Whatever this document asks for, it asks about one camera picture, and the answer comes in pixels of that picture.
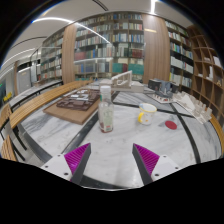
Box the wooden cubby shelf unit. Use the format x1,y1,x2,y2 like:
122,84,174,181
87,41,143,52
186,24,224,118

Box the curved wooden slatted bench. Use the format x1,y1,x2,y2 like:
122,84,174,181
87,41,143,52
0,79,94,163

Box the dark grey building model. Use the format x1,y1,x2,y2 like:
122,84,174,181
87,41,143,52
147,78,180,101

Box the flat round red coaster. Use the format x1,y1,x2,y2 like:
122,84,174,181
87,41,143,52
164,120,178,131

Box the white mug with yellow rim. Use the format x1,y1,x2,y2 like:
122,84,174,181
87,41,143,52
137,102,158,126

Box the clear plastic drink bottle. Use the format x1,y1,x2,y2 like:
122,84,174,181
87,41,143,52
97,85,115,134

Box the brown relief model on wooden board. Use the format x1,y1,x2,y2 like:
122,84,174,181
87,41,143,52
42,89,103,126

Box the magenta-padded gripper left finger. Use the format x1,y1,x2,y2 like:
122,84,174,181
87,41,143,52
40,142,92,186

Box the white frame architectural model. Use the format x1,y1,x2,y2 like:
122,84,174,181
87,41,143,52
99,70,145,94

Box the ceiling light strips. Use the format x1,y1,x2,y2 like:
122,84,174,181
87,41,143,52
0,0,161,73

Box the tall wall bookshelf with books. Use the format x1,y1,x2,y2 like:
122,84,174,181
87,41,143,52
39,12,195,94

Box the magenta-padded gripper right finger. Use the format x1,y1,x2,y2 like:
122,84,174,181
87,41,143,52
131,143,183,186

